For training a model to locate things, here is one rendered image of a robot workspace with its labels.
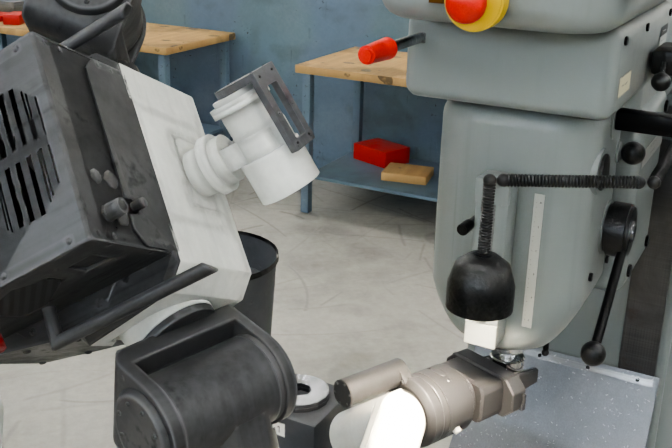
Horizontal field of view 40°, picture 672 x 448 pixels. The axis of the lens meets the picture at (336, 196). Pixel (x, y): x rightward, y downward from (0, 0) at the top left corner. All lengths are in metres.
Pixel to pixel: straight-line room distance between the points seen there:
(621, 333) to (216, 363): 0.93
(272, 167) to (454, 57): 0.27
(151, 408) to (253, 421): 0.10
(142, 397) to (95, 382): 2.95
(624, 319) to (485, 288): 0.69
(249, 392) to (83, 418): 2.72
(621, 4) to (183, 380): 0.54
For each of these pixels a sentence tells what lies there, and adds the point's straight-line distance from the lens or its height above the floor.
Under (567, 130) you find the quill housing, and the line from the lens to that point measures 1.07.
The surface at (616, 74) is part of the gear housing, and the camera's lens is 1.02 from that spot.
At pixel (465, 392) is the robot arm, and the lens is 1.19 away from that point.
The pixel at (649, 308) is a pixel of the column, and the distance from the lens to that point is 1.61.
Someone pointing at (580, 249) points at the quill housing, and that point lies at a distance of 1.14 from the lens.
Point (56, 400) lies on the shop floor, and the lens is 3.70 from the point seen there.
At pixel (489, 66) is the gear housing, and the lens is 1.04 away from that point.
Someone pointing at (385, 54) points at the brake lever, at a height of 1.70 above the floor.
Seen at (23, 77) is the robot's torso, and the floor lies 1.70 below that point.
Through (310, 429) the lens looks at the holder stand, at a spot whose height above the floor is 1.12.
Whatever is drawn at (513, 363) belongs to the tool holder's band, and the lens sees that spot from 1.27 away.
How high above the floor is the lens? 1.87
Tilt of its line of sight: 19 degrees down
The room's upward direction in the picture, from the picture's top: 2 degrees clockwise
